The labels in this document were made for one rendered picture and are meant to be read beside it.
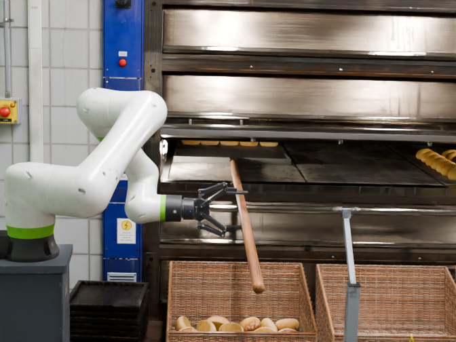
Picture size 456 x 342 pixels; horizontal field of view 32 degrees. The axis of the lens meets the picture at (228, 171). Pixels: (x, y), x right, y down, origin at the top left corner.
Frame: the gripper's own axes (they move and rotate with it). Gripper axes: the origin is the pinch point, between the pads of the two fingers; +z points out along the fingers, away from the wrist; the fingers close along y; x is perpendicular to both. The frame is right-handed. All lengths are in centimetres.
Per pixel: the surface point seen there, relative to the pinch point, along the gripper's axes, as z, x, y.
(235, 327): 1, -33, 56
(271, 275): 16, -51, 39
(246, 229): 0.1, 28.1, -0.7
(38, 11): -79, -52, -65
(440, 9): 79, -54, -71
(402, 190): 69, -54, 3
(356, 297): 40.1, 5.8, 28.5
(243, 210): 0.1, 4.6, -0.9
